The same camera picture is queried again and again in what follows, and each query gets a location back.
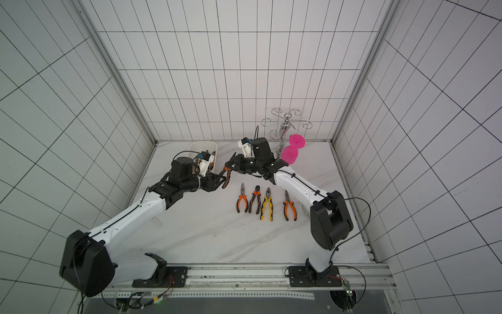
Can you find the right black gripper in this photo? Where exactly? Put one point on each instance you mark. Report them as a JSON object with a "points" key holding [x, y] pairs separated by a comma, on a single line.
{"points": [[243, 164]]}

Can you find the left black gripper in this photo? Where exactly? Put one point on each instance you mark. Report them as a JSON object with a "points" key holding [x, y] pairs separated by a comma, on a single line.
{"points": [[211, 179]]}

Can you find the dark orange long nose pliers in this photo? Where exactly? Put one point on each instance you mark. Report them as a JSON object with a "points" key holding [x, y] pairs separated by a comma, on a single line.
{"points": [[226, 172]]}

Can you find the orange diagonal cutting pliers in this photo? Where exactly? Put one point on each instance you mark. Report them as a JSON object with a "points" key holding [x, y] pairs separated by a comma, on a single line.
{"points": [[255, 200]]}

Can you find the yellow combination pliers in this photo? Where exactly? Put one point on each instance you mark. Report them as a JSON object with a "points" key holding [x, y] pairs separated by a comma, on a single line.
{"points": [[267, 204]]}

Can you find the orange combination pliers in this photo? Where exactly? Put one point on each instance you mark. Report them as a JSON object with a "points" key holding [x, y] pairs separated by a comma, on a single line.
{"points": [[242, 197]]}

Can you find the white plastic storage box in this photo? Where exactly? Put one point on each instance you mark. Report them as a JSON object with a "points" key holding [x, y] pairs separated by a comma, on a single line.
{"points": [[204, 146]]}

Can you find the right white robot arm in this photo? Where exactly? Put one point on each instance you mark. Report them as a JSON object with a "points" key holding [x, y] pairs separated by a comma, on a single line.
{"points": [[330, 220]]}

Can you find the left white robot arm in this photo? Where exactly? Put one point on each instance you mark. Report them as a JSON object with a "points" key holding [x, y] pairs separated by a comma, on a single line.
{"points": [[89, 262]]}

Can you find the lower pink cup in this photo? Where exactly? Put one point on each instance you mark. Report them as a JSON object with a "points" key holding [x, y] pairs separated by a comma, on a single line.
{"points": [[290, 154]]}

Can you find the pink cup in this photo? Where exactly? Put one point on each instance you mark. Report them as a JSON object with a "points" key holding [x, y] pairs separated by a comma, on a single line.
{"points": [[297, 141], [290, 154]]}

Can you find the upper pink cup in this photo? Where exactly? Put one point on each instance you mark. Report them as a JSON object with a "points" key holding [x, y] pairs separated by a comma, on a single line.
{"points": [[297, 141]]}

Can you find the chrome cup holder stand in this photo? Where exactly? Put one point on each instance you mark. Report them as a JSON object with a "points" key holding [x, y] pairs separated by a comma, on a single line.
{"points": [[283, 122]]}

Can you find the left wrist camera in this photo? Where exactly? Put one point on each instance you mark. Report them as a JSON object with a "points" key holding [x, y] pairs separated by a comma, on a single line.
{"points": [[205, 160]]}

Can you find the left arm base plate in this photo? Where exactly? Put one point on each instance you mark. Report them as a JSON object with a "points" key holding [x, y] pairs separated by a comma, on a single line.
{"points": [[168, 276]]}

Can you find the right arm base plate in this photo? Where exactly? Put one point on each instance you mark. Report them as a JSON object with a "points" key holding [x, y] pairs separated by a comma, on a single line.
{"points": [[308, 277]]}

